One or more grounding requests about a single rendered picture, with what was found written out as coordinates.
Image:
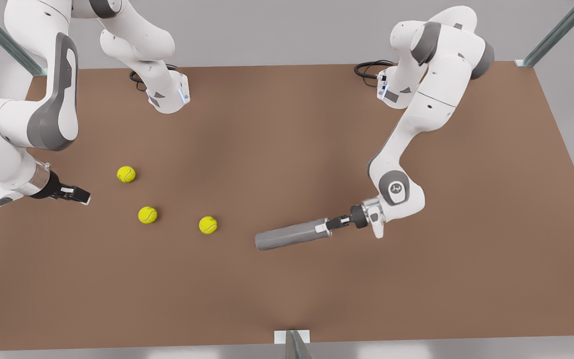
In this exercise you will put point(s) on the grey tennis ball tube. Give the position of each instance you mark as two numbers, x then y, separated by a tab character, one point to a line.
289	236

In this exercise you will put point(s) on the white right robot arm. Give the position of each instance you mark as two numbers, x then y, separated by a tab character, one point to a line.
48	114

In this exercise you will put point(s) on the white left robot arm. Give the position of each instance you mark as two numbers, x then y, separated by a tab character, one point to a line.
436	85

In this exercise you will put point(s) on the yellow tennis ball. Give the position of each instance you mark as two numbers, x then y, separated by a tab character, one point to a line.
147	215
208	225
126	174

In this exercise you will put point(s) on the silver frame post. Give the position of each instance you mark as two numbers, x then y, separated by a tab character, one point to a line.
556	32
5	37
294	345

